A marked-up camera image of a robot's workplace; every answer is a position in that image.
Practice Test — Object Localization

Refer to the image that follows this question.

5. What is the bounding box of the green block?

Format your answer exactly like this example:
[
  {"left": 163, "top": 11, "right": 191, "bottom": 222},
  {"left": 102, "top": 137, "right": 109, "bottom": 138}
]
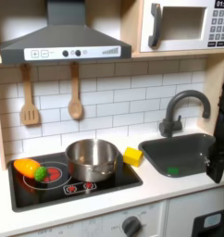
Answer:
[{"left": 167, "top": 167, "right": 180, "bottom": 176}]

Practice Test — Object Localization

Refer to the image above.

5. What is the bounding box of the dark grey sink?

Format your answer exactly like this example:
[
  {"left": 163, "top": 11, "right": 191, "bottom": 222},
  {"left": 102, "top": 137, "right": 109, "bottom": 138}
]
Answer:
[{"left": 137, "top": 132, "right": 218, "bottom": 179}]

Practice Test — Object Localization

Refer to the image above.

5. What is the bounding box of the dark grey tap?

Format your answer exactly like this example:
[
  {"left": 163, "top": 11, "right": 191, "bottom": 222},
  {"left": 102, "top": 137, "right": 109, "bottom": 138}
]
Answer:
[{"left": 158, "top": 89, "right": 212, "bottom": 138}]

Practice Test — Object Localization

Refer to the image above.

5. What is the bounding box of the yellow block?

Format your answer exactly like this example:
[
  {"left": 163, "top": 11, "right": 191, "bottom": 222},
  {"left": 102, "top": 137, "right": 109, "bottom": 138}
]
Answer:
[{"left": 122, "top": 146, "right": 144, "bottom": 168}]

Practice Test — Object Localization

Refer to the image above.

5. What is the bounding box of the grey oven knob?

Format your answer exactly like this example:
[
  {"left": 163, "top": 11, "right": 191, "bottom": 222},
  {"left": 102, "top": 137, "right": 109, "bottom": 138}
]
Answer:
[{"left": 121, "top": 216, "right": 143, "bottom": 237}]

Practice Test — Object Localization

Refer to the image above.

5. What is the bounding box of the steel pot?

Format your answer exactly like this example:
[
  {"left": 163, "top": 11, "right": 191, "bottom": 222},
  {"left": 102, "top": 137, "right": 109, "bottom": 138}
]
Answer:
[{"left": 65, "top": 138, "right": 124, "bottom": 183}]

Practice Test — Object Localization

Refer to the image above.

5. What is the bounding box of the white toy microwave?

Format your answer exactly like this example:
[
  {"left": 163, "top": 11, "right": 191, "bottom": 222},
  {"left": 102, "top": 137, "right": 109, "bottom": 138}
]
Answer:
[{"left": 140, "top": 0, "right": 224, "bottom": 53}]

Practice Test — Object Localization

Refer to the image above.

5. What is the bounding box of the white oven front panel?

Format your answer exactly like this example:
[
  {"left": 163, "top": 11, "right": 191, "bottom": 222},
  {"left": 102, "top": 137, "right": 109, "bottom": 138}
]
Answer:
[{"left": 11, "top": 200, "right": 168, "bottom": 237}]

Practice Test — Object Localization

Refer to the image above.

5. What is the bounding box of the wooden spoon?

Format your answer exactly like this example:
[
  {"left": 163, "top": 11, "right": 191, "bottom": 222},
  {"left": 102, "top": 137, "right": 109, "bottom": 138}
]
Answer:
[{"left": 67, "top": 62, "right": 84, "bottom": 120}]

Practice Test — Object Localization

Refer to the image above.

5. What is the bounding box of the black stove top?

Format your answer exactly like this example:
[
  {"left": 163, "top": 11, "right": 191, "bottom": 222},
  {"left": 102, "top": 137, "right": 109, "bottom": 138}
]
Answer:
[{"left": 6, "top": 151, "right": 144, "bottom": 213}]

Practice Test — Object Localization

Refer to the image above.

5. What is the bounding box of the orange toy carrot green top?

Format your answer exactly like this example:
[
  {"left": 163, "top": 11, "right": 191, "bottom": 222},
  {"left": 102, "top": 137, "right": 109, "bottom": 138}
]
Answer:
[{"left": 13, "top": 157, "right": 49, "bottom": 182}]

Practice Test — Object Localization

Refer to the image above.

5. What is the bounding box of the wooden slotted spatula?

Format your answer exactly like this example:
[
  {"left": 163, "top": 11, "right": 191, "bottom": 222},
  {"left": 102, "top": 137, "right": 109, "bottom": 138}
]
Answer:
[{"left": 19, "top": 63, "right": 41, "bottom": 127}]

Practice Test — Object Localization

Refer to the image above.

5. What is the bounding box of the grey range hood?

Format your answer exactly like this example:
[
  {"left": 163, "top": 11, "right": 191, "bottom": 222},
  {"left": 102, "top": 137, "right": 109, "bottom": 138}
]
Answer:
[{"left": 0, "top": 0, "right": 132, "bottom": 66}]

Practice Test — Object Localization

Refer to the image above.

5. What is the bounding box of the grey microwave handle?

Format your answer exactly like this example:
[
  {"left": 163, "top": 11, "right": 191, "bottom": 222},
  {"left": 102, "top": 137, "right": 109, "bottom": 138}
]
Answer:
[{"left": 147, "top": 3, "right": 163, "bottom": 49}]

